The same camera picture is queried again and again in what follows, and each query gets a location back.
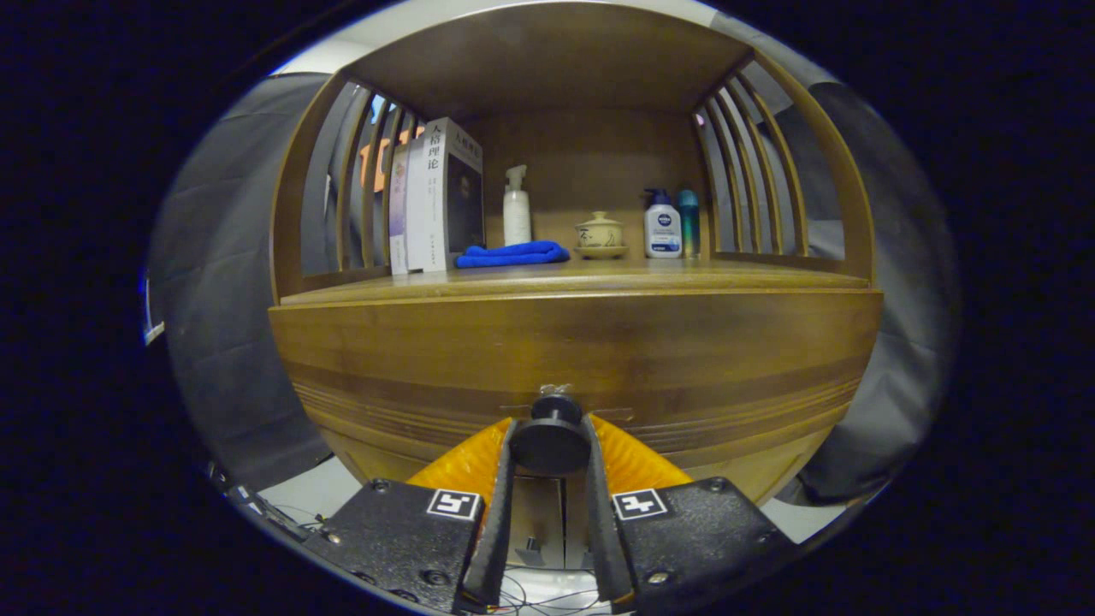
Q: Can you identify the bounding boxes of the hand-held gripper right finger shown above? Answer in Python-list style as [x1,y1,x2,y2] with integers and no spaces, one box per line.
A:
[582,413,801,610]

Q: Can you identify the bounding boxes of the black drawer knob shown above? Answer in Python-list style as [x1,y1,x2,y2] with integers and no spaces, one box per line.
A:
[511,394,593,478]

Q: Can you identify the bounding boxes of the thick white book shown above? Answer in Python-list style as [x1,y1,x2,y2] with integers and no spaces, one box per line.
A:
[404,117,487,274]

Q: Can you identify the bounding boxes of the white lotion bottle blue cap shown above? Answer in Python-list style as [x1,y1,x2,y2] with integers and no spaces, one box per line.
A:
[643,188,684,259]

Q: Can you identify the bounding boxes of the wooden cabinet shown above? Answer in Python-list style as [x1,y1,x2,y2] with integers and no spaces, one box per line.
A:
[268,0,884,570]

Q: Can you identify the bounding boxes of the wooden drawer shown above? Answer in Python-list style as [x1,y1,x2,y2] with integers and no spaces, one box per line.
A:
[268,289,884,470]

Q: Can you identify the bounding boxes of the wooden countertop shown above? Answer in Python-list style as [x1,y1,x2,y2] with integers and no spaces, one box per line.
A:
[278,257,873,306]

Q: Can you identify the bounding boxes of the blue folded cloth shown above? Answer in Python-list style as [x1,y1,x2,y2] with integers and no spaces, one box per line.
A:
[454,240,571,270]

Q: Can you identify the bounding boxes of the teal bottle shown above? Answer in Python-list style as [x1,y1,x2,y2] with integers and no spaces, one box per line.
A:
[678,189,701,260]

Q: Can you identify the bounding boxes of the thin pale purple book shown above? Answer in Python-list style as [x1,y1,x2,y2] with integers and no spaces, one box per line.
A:
[388,143,411,275]

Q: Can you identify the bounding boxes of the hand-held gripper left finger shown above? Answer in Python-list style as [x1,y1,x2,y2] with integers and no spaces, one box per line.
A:
[304,417,518,615]

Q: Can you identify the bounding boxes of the black floor cables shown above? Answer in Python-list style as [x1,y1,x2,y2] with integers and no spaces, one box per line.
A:
[496,572,634,615]

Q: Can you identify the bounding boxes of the white spray bottle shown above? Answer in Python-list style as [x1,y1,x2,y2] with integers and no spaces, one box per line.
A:
[502,164,533,247]

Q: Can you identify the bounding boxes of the beige lidded teacup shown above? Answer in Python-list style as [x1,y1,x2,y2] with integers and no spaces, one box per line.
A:
[572,210,630,260]

